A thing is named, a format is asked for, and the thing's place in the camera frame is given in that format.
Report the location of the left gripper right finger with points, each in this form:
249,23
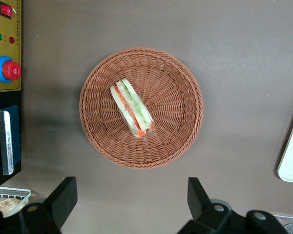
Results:
197,202

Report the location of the clear bagged cracker pack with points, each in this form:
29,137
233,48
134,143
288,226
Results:
3,204

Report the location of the yellow black sealing machine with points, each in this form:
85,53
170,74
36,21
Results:
7,26

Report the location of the brown round wicker basket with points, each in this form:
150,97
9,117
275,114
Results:
171,102

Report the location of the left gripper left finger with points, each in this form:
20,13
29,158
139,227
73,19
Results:
62,200

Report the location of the plastic triangle sandwich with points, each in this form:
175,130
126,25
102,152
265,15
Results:
133,108

